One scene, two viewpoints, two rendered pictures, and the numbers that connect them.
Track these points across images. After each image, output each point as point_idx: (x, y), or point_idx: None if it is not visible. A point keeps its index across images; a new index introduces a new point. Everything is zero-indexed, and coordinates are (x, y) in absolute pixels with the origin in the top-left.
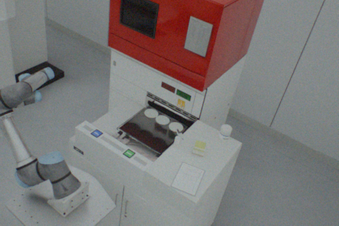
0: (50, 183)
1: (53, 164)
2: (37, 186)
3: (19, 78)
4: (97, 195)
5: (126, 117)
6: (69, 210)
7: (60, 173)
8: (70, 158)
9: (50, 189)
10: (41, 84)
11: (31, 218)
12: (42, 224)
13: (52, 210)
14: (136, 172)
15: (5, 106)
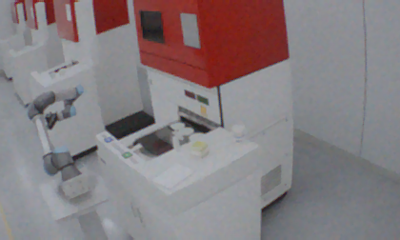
0: None
1: (58, 153)
2: (60, 179)
3: None
4: (97, 190)
5: None
6: (71, 194)
7: (63, 162)
8: (103, 171)
9: None
10: (70, 96)
11: (49, 196)
12: (53, 201)
13: (63, 194)
14: (130, 172)
15: (36, 109)
